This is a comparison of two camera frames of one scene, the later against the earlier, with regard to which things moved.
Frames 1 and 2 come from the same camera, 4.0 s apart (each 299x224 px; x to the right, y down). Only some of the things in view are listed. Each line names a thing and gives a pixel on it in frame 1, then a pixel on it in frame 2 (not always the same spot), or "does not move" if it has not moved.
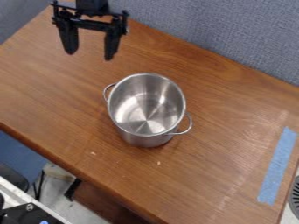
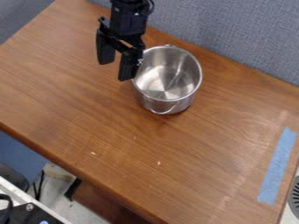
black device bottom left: x=26 y=213 does not move
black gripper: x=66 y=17 to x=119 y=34
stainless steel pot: x=146 y=108 to x=169 y=79
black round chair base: x=14 y=177 does not move
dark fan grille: x=294 y=199 does not move
